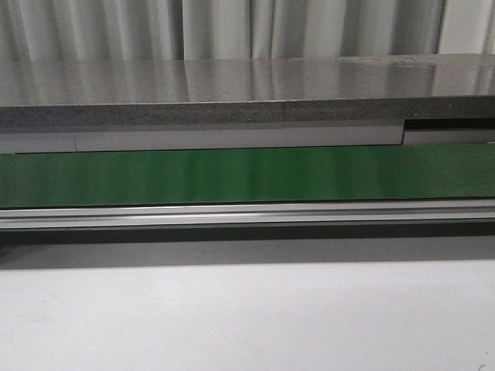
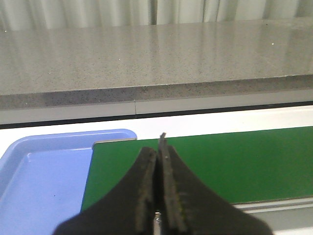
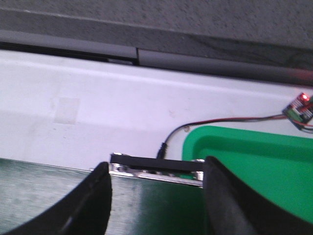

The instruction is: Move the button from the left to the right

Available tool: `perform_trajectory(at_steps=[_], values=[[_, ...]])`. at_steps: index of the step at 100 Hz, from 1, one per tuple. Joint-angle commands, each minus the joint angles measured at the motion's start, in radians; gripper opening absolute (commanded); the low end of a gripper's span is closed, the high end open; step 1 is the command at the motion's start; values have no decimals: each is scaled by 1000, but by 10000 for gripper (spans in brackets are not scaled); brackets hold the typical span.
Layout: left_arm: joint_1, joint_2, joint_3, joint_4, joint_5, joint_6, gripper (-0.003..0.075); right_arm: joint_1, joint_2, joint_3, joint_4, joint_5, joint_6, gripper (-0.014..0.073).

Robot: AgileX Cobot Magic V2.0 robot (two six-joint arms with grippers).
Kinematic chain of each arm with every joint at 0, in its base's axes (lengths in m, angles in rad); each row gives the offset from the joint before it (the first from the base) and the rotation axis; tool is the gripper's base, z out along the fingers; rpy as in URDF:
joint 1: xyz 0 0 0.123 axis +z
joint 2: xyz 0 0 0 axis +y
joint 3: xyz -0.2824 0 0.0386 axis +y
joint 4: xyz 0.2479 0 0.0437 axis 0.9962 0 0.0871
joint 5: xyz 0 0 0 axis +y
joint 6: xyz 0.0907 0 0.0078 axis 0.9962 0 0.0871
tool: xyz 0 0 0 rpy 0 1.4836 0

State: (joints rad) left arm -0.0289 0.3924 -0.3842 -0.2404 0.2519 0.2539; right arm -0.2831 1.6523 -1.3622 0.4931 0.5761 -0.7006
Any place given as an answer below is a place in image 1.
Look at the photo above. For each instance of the grey metal base panel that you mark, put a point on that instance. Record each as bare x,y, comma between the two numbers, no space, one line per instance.
245,135

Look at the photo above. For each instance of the green conveyor belt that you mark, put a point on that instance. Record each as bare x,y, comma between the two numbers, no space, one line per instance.
247,175

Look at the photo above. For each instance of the dark granite slab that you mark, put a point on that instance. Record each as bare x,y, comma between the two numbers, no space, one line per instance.
117,94

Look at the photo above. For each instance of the white pleated curtain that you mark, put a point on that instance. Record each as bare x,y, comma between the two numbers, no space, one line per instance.
202,30

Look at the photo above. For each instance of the aluminium conveyor frame rail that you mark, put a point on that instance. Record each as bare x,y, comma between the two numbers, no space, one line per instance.
244,214

